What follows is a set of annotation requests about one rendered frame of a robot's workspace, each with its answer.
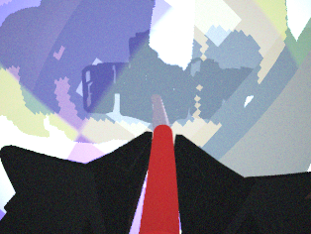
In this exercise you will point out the red peg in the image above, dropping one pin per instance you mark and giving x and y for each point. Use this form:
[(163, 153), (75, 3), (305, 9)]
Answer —
[(160, 206)]

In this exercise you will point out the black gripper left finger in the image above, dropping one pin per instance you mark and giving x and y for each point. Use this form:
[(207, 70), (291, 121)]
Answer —
[(106, 190)]

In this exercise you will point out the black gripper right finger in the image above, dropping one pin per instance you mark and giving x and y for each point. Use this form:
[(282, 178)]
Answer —
[(213, 199)]

